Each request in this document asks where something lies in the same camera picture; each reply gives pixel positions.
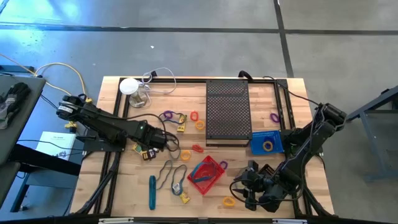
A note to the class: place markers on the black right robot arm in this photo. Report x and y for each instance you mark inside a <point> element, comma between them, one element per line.
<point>311,137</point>

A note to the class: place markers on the white paper booklet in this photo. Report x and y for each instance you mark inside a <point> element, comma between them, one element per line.
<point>54,143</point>

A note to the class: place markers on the orange coil wristband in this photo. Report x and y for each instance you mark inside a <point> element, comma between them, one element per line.
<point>196,124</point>

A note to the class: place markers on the black table edge rail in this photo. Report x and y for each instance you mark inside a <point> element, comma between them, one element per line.
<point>199,221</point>

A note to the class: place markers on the dark colourful packet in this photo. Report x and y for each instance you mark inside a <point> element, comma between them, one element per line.
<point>149,154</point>

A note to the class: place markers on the blue plastic basket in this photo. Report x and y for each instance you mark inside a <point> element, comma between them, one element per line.
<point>258,140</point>

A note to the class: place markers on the white packet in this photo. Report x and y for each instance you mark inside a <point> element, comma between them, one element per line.
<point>177,187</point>

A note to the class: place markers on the grey metal table frame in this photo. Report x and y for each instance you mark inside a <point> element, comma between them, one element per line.
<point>370,106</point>

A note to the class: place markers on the yellow green packet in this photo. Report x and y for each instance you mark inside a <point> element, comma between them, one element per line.
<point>136,148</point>
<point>185,198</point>

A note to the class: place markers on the grey side table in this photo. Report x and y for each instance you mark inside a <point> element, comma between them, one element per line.
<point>28,124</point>

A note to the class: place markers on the red plastic basket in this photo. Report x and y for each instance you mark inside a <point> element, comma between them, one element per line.
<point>205,186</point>

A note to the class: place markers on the black perforated metal shelf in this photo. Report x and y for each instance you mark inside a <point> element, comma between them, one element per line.
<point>228,109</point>

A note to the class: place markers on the grey black work gloves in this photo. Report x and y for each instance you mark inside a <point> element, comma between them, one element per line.
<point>14,96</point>

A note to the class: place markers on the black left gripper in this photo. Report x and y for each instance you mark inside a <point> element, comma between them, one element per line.
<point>154,137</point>

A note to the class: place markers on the purple coil wristband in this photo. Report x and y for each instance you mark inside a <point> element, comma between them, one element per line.
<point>226,166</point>
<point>164,114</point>
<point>271,115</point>

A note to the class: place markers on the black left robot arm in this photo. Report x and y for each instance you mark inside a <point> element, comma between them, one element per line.
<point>102,123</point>

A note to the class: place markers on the white mushroom table lamp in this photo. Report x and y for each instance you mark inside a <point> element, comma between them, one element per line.
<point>129,86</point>

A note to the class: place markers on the teal marker pen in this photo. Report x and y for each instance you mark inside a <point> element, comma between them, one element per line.
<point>152,193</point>

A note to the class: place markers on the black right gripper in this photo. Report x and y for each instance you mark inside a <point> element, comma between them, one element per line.
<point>256,183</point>

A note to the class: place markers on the small black yellow box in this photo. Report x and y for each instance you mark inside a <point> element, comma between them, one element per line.
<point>266,170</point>

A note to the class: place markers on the black side bench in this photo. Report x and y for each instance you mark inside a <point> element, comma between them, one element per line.
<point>40,158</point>

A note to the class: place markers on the black aluminium table frame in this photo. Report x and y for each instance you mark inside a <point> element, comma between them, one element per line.
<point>186,80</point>

